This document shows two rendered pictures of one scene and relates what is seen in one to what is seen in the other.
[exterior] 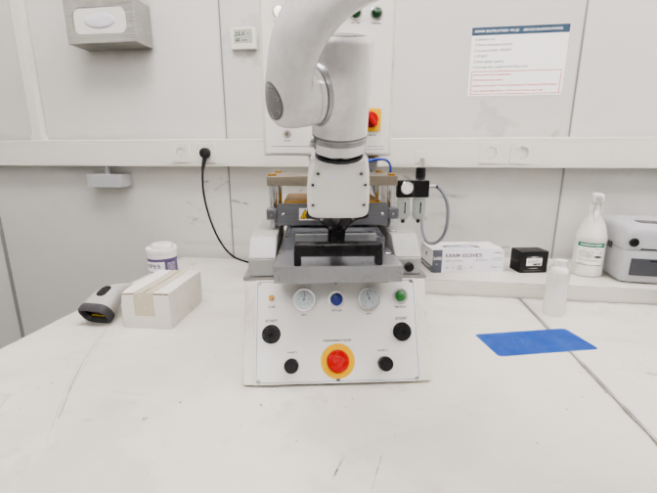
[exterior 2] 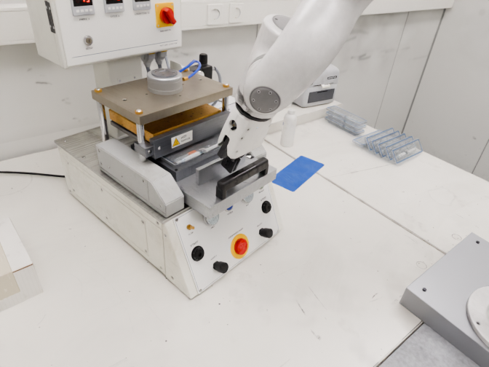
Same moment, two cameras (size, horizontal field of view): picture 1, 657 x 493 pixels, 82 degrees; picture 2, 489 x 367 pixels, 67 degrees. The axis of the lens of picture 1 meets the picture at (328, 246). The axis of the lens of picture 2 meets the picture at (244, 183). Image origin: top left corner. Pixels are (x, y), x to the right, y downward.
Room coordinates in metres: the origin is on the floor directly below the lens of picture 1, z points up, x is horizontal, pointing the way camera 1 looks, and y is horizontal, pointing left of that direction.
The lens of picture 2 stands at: (0.18, 0.47, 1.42)
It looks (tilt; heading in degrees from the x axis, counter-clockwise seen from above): 34 degrees down; 311
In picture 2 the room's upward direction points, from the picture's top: 5 degrees clockwise
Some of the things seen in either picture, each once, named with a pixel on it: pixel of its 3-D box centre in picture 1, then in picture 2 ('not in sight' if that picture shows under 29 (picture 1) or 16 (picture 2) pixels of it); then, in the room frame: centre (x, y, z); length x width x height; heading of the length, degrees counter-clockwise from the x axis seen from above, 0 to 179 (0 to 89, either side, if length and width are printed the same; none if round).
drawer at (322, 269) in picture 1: (333, 245); (199, 159); (0.76, -0.01, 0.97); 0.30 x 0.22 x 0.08; 3
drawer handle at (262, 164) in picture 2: (338, 252); (243, 177); (0.62, -0.02, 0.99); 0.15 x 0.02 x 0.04; 93
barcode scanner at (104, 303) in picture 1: (117, 296); not in sight; (0.94, 0.56, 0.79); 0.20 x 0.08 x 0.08; 172
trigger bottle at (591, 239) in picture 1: (591, 234); not in sight; (1.12, -0.79, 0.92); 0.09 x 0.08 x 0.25; 152
